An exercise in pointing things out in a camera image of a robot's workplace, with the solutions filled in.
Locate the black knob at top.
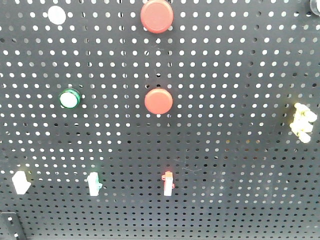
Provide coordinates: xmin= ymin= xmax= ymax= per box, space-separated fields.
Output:
xmin=309 ymin=0 xmax=320 ymax=16

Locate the red round push button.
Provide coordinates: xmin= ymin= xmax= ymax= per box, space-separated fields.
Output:
xmin=144 ymin=88 xmax=173 ymax=115

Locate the black perforated pegboard panel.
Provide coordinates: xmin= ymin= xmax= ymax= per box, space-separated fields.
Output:
xmin=0 ymin=0 xmax=320 ymax=240

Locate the green round indicator button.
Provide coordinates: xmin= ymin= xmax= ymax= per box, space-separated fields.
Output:
xmin=58 ymin=88 xmax=81 ymax=109

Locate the upper red round button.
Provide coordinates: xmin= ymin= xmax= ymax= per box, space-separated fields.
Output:
xmin=140 ymin=0 xmax=174 ymax=34

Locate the yellow toggle switch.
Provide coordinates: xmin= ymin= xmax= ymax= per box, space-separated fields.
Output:
xmin=289 ymin=102 xmax=318 ymax=144

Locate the white left rocker switch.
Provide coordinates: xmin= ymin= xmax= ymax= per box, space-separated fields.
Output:
xmin=11 ymin=171 xmax=31 ymax=195

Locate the black pegboard corner bracket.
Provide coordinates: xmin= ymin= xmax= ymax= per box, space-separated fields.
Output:
xmin=0 ymin=212 xmax=27 ymax=240

